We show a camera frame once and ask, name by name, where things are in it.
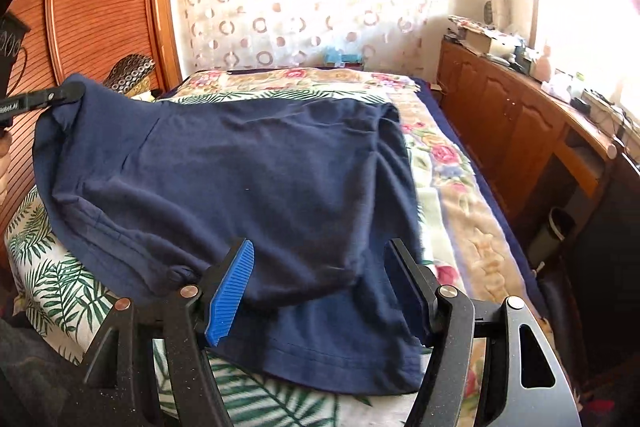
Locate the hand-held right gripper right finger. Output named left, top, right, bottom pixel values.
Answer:
left=385, top=237, right=583, bottom=427

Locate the wooden cabinet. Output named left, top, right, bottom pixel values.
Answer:
left=436, top=36, right=640, bottom=228

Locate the person's left hand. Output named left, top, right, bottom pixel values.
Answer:
left=0, top=134, right=11, bottom=208

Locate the floral blanket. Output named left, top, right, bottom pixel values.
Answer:
left=165, top=67, right=543, bottom=427

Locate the dark circle-patterned pillow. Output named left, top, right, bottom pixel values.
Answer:
left=104, top=53, right=157, bottom=96

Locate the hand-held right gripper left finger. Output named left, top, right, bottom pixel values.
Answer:
left=65, top=237, right=256, bottom=427

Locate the waste bin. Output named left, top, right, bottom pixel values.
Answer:
left=527, top=206, right=577, bottom=270

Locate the cardboard box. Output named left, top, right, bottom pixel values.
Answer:
left=462, top=28, right=507, bottom=56

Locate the black patterned object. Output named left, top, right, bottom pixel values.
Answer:
left=0, top=12, right=32, bottom=96

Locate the palm leaf print blanket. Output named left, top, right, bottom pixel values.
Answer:
left=5, top=89, right=431, bottom=427

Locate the navy t-shirt with orange print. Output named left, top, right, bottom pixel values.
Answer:
left=32, top=74, right=426, bottom=395

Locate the teal box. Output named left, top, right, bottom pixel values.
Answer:
left=322, top=47, right=364, bottom=68

